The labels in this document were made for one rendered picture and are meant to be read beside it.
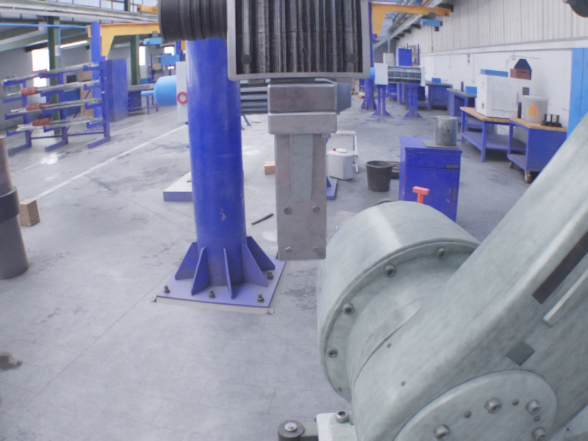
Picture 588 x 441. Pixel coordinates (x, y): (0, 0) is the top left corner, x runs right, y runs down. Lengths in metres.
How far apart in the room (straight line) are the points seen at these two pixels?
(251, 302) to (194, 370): 0.68
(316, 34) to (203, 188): 2.31
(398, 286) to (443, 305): 0.13
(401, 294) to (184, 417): 1.53
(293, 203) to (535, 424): 0.38
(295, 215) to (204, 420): 1.57
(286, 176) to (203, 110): 2.15
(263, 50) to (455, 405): 0.39
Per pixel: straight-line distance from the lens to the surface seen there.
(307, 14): 0.42
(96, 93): 12.37
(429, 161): 3.55
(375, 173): 4.83
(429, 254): 0.61
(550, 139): 6.05
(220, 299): 2.75
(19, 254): 3.66
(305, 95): 0.39
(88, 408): 2.15
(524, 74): 7.09
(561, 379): 0.55
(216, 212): 2.70
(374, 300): 0.60
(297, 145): 0.41
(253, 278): 2.89
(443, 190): 3.63
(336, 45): 0.42
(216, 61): 2.56
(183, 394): 2.11
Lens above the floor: 1.39
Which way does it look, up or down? 19 degrees down
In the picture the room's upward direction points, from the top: 1 degrees counter-clockwise
